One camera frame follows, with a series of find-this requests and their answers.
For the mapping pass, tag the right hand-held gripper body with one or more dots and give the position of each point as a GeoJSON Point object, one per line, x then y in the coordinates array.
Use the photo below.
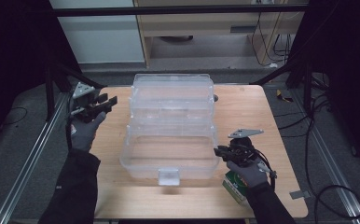
{"type": "Point", "coordinates": [242, 149]}

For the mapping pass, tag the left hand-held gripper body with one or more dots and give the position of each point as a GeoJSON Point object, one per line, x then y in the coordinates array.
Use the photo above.
{"type": "Point", "coordinates": [86, 104]}

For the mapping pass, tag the person's right hand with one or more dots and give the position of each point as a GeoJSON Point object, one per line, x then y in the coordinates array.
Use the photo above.
{"type": "Point", "coordinates": [249, 175]}

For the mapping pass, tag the person's left hand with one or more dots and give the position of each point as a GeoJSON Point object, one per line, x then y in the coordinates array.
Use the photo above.
{"type": "Point", "coordinates": [83, 133]}

